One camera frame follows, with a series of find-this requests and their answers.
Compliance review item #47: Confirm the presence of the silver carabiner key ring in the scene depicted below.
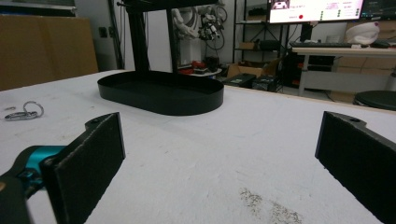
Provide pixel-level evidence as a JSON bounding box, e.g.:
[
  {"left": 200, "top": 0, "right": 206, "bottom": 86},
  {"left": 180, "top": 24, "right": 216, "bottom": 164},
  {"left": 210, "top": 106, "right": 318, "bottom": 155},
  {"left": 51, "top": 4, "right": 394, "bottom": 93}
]
[{"left": 4, "top": 100, "right": 45, "bottom": 122}]

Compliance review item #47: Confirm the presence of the black oval tray stand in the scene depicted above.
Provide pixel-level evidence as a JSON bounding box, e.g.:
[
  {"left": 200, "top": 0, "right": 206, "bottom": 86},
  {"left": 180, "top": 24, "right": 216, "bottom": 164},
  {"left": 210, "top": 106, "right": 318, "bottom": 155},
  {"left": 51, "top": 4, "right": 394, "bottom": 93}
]
[{"left": 97, "top": 0, "right": 225, "bottom": 117}]

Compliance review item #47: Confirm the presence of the open cardboard box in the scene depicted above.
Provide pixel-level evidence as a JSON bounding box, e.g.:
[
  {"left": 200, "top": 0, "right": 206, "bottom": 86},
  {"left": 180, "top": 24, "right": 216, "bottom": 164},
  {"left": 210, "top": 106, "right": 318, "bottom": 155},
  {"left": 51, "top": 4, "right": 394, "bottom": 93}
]
[{"left": 226, "top": 59, "right": 281, "bottom": 78}]

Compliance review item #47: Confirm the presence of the light wooden desk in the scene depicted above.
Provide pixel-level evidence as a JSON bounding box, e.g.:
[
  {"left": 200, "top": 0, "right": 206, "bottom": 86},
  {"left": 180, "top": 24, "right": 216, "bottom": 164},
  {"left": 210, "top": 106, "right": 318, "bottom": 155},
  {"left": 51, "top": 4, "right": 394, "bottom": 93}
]
[{"left": 291, "top": 46, "right": 396, "bottom": 97}]

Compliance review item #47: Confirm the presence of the black keyboard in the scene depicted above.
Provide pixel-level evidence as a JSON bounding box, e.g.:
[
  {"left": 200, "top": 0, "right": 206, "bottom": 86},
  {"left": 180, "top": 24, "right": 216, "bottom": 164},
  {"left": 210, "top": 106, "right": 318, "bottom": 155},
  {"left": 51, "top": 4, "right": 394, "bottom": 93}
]
[{"left": 289, "top": 41, "right": 362, "bottom": 49}]

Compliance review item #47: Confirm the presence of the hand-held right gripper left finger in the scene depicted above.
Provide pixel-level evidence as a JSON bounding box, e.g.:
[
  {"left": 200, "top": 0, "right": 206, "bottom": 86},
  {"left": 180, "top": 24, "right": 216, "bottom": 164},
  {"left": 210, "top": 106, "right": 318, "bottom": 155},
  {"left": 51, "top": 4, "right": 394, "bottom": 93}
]
[{"left": 0, "top": 112, "right": 127, "bottom": 224}]

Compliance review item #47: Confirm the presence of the black metal shelf rack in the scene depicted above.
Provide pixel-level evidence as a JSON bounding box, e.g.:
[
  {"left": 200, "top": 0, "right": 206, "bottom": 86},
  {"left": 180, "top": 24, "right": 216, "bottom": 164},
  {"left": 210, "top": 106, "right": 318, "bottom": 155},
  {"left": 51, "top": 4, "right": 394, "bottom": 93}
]
[{"left": 233, "top": 0, "right": 292, "bottom": 74}]

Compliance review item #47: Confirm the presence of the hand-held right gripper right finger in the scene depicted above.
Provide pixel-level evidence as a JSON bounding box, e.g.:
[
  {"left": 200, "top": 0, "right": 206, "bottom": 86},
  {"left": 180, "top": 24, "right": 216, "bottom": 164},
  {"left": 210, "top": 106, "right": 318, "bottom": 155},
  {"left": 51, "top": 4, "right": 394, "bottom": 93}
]
[{"left": 314, "top": 110, "right": 396, "bottom": 224}]

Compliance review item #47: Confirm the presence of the computer monitor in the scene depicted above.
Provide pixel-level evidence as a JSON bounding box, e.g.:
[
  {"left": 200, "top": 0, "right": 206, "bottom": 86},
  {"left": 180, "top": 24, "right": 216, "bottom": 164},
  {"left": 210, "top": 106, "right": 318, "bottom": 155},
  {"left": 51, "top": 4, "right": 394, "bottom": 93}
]
[{"left": 268, "top": 0, "right": 364, "bottom": 24}]

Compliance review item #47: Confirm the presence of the black equipment box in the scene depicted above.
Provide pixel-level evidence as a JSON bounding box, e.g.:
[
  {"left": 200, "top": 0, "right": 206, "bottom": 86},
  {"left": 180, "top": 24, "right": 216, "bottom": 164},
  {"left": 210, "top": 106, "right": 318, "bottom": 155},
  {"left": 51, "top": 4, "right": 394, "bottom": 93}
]
[{"left": 222, "top": 73, "right": 258, "bottom": 89}]

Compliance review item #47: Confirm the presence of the brown cardboard sheet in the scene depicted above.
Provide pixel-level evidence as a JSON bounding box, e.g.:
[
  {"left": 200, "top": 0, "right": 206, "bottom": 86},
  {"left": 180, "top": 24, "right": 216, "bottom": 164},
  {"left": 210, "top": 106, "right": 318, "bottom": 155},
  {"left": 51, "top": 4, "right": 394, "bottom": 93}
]
[{"left": 0, "top": 14, "right": 99, "bottom": 92}]

